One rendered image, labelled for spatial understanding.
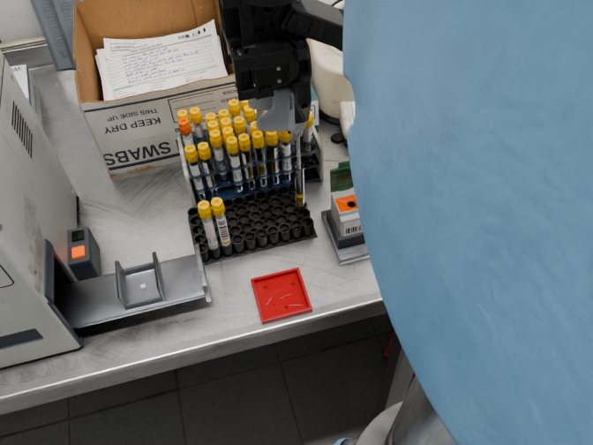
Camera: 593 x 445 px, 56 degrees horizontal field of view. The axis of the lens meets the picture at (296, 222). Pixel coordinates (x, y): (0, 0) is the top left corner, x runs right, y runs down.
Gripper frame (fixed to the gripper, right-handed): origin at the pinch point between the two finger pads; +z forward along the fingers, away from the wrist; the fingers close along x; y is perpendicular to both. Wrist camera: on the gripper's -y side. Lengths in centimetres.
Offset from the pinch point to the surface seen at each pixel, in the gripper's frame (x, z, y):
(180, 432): -6, 105, 35
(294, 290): 12.3, 17.3, 4.5
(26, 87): -36, 12, 38
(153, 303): 11.2, 13.4, 22.4
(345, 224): 8.1, 11.4, -4.0
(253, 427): -1, 105, 15
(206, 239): 2.1, 15.2, 14.3
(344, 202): 5.7, 9.8, -4.6
